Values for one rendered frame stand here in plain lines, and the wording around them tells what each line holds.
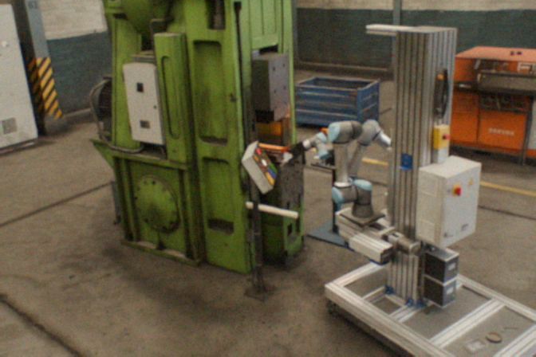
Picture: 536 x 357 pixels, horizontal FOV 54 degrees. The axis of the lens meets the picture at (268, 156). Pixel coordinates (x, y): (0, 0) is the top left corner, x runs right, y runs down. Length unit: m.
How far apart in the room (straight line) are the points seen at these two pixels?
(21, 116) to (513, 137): 6.91
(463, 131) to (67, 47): 6.54
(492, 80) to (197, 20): 4.02
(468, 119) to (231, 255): 3.94
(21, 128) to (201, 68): 5.10
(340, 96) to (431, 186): 4.81
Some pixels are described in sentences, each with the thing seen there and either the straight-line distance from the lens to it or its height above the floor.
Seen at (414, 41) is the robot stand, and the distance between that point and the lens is 3.24.
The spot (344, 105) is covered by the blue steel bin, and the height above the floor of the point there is 0.45.
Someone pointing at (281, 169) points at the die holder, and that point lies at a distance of 4.26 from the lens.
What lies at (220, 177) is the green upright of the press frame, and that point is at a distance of 4.34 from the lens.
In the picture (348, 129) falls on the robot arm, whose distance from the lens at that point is 3.41.
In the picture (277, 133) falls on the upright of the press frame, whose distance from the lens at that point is 4.65.
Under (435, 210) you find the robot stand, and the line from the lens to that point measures 3.34.
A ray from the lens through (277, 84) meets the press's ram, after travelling 4.18.
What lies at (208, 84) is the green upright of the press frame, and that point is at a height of 1.58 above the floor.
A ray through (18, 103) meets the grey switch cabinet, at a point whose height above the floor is 0.69.
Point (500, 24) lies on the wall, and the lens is 11.22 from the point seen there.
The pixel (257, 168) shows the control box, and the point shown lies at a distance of 3.67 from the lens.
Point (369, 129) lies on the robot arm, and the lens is 3.89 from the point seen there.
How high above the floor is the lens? 2.41
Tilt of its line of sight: 19 degrees down
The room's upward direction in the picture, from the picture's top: 3 degrees counter-clockwise
